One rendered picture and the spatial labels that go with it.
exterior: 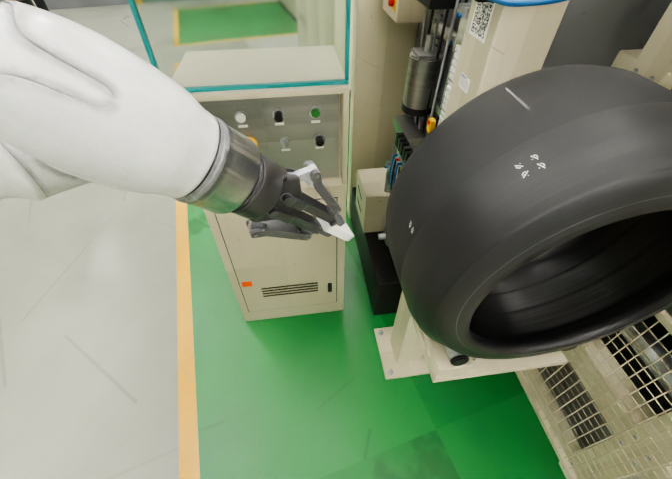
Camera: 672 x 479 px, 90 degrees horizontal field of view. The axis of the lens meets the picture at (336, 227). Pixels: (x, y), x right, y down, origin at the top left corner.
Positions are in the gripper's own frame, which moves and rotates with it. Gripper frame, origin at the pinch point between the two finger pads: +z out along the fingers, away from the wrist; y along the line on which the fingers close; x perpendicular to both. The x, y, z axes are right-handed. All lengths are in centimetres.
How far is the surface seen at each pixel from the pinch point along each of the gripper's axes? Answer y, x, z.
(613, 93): -41.7, 6.4, 11.2
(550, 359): -9, 31, 70
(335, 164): 6, -56, 52
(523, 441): 26, 53, 143
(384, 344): 55, -10, 128
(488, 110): -29.3, -3.5, 8.8
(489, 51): -40.1, -19.1, 17.5
